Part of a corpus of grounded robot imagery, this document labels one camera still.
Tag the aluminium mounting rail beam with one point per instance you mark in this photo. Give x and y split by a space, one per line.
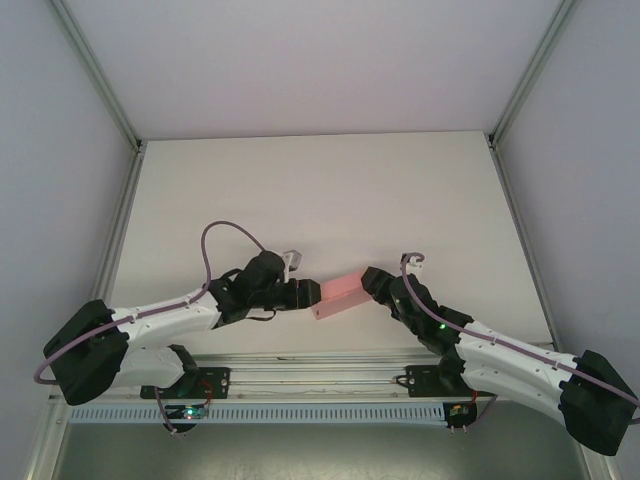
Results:
320 380

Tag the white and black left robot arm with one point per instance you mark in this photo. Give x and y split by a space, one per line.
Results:
165 320

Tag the small green circuit board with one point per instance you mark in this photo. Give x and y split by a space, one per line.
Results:
458 411

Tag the aluminium table side rail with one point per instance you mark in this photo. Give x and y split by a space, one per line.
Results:
125 210
515 210

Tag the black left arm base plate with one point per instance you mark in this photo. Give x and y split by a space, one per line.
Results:
220 382

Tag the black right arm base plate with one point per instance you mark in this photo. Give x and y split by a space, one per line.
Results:
422 382

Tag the aluminium frame post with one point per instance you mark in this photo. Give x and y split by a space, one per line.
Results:
100 80
535 75

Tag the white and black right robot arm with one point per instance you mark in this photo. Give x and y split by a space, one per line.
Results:
510 365

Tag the circuit board with green light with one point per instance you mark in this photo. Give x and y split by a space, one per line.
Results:
189 412

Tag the grey metal sheet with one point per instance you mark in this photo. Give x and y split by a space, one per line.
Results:
320 455

